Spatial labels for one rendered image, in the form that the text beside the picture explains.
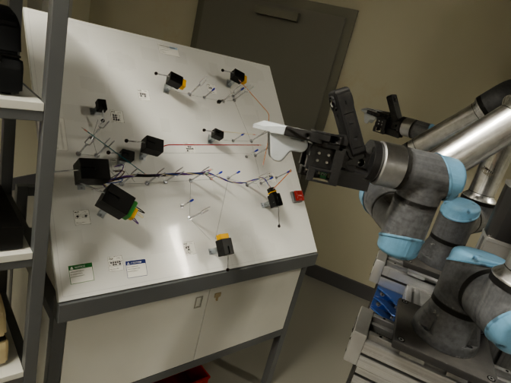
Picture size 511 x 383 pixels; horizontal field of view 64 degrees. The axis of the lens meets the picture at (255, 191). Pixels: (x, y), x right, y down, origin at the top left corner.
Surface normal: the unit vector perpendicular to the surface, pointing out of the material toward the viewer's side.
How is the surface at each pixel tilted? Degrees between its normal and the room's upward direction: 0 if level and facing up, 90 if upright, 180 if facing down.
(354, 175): 82
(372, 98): 90
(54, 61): 90
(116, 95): 50
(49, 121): 90
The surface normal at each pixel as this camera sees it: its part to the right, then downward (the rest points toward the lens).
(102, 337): 0.62, 0.38
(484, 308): -0.97, -0.21
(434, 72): -0.38, 0.20
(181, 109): 0.63, -0.30
